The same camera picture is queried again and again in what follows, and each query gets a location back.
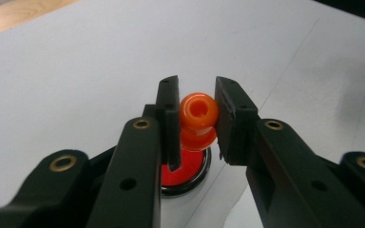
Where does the red round disc black rim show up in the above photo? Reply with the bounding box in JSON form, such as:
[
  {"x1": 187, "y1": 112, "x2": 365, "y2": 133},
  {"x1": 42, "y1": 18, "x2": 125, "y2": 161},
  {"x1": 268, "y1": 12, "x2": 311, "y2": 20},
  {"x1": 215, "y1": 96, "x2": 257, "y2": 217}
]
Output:
[{"x1": 161, "y1": 146, "x2": 212, "y2": 198}]

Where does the large white table sheet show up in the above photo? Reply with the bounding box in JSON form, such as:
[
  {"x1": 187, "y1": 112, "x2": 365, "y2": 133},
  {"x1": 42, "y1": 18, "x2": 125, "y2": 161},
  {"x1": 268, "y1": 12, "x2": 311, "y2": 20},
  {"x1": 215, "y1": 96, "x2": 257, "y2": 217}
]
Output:
[{"x1": 0, "y1": 0, "x2": 365, "y2": 228}]

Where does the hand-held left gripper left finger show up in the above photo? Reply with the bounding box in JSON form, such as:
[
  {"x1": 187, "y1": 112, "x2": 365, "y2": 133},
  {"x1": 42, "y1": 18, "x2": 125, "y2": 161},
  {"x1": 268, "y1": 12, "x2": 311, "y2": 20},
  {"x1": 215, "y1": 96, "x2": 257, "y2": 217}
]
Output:
[{"x1": 85, "y1": 75, "x2": 183, "y2": 228}]

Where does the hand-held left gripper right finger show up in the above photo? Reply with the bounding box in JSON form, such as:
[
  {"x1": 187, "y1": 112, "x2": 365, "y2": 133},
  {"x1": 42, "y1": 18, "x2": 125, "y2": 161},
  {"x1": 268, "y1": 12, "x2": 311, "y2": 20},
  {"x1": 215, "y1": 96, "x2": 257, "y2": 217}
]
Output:
[{"x1": 214, "y1": 75, "x2": 365, "y2": 228}]

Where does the orange plastic bead piece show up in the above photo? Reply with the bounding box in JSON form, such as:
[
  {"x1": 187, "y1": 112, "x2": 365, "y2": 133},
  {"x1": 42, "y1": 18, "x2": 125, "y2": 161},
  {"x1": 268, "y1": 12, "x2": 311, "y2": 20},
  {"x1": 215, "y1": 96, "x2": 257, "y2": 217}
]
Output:
[{"x1": 179, "y1": 92, "x2": 220, "y2": 152}]

